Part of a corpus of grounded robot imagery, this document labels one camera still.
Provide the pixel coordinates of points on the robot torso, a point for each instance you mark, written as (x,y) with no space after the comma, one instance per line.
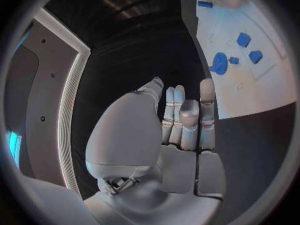
(49,97)

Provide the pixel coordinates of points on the blue peg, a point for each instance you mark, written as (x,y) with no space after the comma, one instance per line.
(234,60)

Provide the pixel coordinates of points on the blue block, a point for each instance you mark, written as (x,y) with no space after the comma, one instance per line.
(243,39)
(255,57)

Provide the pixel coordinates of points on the blue gear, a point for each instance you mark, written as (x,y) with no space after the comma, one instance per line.
(219,63)

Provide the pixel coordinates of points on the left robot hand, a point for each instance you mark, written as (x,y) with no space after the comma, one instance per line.
(131,135)

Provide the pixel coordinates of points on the glowing light bar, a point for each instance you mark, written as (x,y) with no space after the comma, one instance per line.
(12,148)

